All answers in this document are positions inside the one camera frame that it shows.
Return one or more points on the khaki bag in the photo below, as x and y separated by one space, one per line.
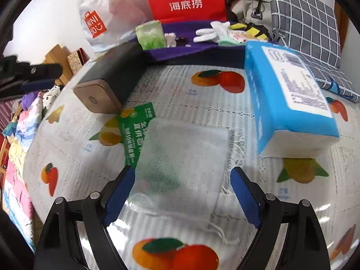
244 5

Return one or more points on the purple cloth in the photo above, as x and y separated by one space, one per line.
197 51

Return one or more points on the yellow black striped sock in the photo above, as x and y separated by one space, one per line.
258 32

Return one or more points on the grey plaid pillow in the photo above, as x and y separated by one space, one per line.
303 22

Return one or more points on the white plastic bag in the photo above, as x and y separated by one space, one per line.
112 14

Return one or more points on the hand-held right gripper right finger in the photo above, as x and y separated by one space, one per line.
246 197

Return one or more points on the red paper bag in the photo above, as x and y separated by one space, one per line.
157 5

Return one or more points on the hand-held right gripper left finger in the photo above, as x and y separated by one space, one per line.
119 197

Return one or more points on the green tissue pack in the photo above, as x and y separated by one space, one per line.
150 35

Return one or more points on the red snack packet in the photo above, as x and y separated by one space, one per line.
242 37

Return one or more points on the purple plush toy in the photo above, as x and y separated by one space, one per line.
29 99

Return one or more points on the small patterned box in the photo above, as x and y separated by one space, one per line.
76 62

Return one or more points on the dark red striped cloth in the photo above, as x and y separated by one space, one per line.
7 115

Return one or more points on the white gloves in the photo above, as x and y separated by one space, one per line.
216 31

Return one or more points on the black box with wooden end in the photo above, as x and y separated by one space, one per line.
112 70

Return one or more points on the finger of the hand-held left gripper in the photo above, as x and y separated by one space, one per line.
46 71
39 85

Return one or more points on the black and white plush toy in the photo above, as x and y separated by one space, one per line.
52 95

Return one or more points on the wooden headboard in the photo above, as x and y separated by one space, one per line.
341 22

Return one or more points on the fruit print bed sheet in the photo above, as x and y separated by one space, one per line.
197 95

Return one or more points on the blue tissue pack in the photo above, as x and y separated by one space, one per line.
270 104

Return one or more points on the small white fluffy item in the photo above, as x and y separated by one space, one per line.
170 40

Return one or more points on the green printed packet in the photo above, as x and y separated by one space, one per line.
129 135

